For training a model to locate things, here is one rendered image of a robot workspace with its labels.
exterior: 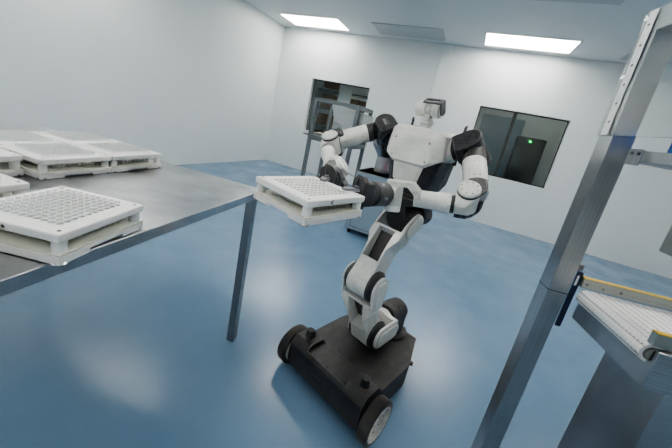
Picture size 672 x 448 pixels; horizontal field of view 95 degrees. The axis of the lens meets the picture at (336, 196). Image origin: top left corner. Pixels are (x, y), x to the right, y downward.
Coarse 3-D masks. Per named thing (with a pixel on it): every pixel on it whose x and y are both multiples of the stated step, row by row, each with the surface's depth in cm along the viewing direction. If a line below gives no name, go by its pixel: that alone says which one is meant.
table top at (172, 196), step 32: (0, 128) 160; (32, 128) 175; (96, 192) 105; (128, 192) 111; (160, 192) 118; (192, 192) 126; (224, 192) 135; (160, 224) 92; (0, 256) 63; (96, 256) 74; (0, 288) 57
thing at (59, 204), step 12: (60, 192) 80; (12, 204) 68; (24, 204) 70; (36, 204) 71; (48, 204) 72; (60, 204) 74; (72, 204) 74; (84, 204) 76; (96, 204) 79; (60, 216) 68
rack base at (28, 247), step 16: (112, 224) 80; (128, 224) 82; (0, 240) 64; (16, 240) 65; (32, 240) 66; (80, 240) 70; (96, 240) 72; (32, 256) 64; (48, 256) 63; (64, 256) 64
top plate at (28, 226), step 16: (32, 192) 78; (112, 208) 79; (128, 208) 81; (0, 224) 63; (16, 224) 63; (32, 224) 64; (48, 224) 65; (64, 224) 66; (80, 224) 68; (96, 224) 71; (48, 240) 62; (64, 240) 63
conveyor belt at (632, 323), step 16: (592, 304) 91; (608, 304) 90; (624, 304) 92; (640, 304) 95; (608, 320) 84; (624, 320) 82; (640, 320) 84; (656, 320) 86; (624, 336) 78; (640, 336) 76; (640, 352) 73
